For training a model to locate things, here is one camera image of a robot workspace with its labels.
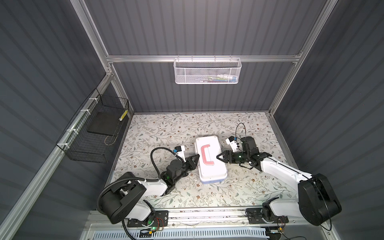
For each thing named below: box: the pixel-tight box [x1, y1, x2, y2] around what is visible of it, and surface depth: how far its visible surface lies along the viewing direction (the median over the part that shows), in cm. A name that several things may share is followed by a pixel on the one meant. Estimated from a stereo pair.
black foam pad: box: [87, 111, 124, 137], surface depth 78 cm
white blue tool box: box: [194, 135, 228, 184], surface depth 83 cm
